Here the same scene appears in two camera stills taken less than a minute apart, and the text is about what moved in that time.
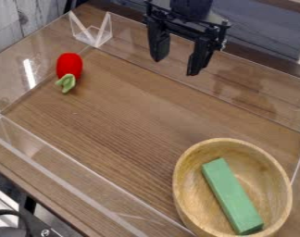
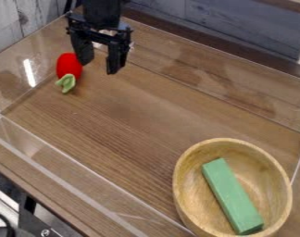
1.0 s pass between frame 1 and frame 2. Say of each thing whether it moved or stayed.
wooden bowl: stayed
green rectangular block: stayed
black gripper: moved
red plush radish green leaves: stayed
